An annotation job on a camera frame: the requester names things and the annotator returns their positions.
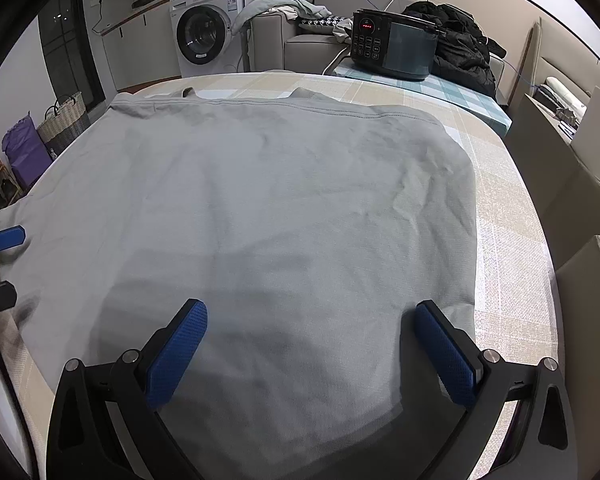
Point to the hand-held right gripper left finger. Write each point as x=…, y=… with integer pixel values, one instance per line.
x=177, y=355

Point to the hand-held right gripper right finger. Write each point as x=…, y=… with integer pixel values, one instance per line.
x=445, y=355

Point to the grey t-shirt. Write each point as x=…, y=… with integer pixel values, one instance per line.
x=280, y=210

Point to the purple bag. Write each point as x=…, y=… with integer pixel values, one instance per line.
x=25, y=155

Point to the checked beige tablecloth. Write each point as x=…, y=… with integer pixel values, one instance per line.
x=505, y=240

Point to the woven basket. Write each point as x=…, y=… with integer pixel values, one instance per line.
x=65, y=120

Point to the dark glass door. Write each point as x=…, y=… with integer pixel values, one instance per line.
x=65, y=45

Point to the grey counter cabinet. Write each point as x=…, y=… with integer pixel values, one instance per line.
x=140, y=45

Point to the teal checked cloth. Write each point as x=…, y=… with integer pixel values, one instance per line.
x=460, y=100

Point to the white washing machine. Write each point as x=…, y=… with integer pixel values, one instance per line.
x=207, y=35

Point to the black cooking appliance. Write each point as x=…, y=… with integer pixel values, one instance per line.
x=410, y=50

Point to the black jacket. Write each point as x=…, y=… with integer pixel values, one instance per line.
x=460, y=45

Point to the grey sofa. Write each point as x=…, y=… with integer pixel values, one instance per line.
x=305, y=55

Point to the light grey crumpled cloth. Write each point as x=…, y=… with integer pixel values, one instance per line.
x=270, y=5

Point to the black white checked pillow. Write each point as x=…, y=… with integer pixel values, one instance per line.
x=320, y=24

